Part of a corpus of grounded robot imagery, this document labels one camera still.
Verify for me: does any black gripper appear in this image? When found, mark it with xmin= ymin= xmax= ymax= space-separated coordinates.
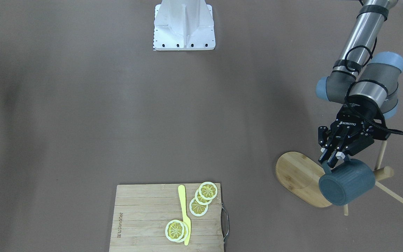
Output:
xmin=318 ymin=101 xmax=384 ymax=168

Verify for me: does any blue-grey mug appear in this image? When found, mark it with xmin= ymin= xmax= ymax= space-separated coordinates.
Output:
xmin=319 ymin=158 xmax=376 ymax=206

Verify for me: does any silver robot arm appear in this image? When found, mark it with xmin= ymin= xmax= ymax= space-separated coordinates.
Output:
xmin=316 ymin=0 xmax=403 ymax=173

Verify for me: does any wooden cup rack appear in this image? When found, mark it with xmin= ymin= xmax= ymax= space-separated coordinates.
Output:
xmin=275 ymin=141 xmax=403 ymax=215

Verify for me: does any yellow plastic knife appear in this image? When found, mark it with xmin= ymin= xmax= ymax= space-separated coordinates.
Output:
xmin=178 ymin=184 xmax=192 ymax=246

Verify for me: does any lemon slice under knife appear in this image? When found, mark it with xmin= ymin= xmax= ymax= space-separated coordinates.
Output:
xmin=165 ymin=219 xmax=189 ymax=243

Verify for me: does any wooden cutting board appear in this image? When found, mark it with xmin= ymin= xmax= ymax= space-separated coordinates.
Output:
xmin=109 ymin=182 xmax=229 ymax=252

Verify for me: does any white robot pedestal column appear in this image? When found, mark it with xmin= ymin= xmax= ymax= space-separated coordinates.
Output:
xmin=153 ymin=0 xmax=216 ymax=51

